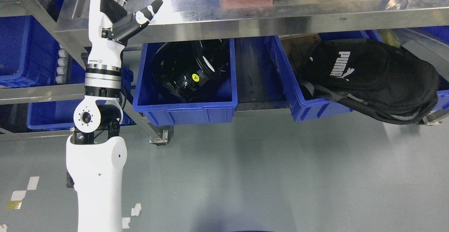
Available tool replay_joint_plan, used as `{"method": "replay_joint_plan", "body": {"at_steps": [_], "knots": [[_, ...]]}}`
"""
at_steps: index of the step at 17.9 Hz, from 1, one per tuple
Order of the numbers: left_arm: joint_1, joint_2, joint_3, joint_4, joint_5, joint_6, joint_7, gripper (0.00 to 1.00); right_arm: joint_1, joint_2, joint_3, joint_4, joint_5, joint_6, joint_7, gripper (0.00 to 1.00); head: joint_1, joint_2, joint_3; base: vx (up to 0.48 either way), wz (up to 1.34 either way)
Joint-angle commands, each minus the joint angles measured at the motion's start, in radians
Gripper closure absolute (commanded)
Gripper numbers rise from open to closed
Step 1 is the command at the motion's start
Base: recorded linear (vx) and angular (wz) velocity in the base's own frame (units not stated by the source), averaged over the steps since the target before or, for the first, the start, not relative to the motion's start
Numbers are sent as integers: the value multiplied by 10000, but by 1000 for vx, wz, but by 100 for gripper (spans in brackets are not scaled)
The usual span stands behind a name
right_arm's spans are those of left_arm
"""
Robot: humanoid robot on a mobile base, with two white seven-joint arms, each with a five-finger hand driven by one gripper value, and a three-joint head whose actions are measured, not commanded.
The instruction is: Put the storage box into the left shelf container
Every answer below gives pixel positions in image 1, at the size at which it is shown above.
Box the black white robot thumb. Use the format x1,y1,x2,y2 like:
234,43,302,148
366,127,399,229
111,0,163,43

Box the black glossy helmet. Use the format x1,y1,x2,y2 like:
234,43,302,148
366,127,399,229
150,39,230,104

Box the floor tape marker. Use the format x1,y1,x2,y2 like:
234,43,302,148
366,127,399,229
6,176,40,211

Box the blue bin far left upper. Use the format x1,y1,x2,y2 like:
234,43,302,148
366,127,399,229
0,16,60,88

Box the stainless steel table cart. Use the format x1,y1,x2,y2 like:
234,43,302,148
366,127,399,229
0,0,449,146

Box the blue bin with backpack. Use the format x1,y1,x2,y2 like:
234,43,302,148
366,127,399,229
264,29,382,122

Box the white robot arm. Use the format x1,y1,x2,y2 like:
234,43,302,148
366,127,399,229
66,0,163,232

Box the blue bin with helmet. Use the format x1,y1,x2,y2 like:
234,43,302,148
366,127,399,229
133,39,238,126

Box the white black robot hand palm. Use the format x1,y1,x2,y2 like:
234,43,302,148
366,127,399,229
88,0,128,67

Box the blue bin far left lower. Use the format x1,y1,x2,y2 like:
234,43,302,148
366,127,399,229
27,63,134,130

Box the black Puma backpack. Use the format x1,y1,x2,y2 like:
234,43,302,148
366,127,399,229
297,38,440,125

